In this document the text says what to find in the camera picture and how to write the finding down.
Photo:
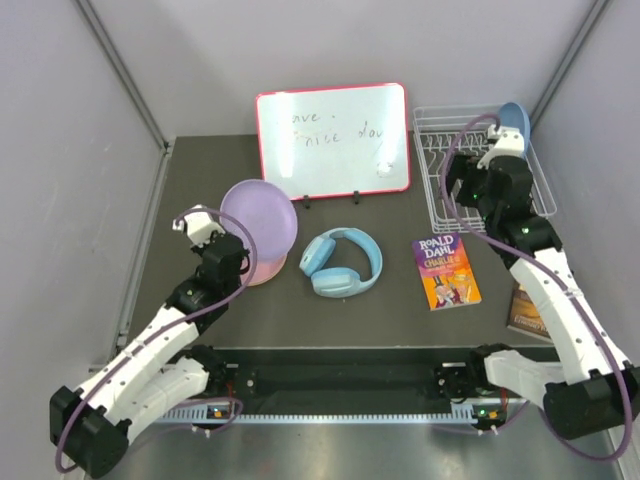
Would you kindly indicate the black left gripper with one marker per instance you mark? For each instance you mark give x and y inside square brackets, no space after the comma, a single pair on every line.
[199,251]

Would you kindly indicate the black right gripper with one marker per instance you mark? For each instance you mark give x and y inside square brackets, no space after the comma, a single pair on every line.
[461,167]

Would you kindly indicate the pink plate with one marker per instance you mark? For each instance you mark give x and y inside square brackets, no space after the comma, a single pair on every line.
[266,270]

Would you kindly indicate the purple plate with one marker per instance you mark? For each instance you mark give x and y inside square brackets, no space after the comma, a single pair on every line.
[267,213]

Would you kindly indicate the blue plate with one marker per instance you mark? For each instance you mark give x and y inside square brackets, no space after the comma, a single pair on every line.
[514,115]

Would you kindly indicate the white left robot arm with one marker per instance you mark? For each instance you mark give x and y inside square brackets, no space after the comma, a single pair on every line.
[93,425]

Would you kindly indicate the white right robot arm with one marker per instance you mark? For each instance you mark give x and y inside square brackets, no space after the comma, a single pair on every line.
[595,387]

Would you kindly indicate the black whiteboard stand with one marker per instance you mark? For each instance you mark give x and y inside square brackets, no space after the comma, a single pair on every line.
[355,196]

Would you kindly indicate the Roald Dahl paperback book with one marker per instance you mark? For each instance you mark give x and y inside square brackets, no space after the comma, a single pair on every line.
[445,272]

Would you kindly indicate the red framed whiteboard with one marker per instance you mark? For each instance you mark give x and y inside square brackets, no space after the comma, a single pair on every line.
[334,142]

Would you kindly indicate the blue headphones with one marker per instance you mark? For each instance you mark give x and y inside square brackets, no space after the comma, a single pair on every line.
[340,282]

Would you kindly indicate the dark brown paperback book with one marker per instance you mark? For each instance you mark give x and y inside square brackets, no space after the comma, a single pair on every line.
[523,316]

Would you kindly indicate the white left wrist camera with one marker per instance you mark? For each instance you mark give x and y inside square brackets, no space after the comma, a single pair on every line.
[198,225]

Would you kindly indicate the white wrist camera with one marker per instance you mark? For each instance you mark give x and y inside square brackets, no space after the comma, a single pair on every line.
[198,225]
[507,141]

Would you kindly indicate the white wire dish rack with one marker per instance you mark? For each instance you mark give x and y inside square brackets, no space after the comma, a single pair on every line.
[434,130]

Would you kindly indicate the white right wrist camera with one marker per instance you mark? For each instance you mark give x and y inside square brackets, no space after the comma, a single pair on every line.
[507,141]

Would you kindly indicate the grey slotted cable duct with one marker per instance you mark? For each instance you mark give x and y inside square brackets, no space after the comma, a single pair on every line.
[456,414]

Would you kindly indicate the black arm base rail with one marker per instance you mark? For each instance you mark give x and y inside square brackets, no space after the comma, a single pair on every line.
[325,381]

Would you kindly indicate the aluminium frame extrusion right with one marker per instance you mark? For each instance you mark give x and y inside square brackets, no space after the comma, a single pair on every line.
[594,15]

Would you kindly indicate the aluminium frame extrusion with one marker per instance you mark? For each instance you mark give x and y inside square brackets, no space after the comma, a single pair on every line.
[91,17]
[594,15]

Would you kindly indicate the aluminium frame extrusion left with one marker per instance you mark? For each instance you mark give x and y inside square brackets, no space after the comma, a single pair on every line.
[91,17]

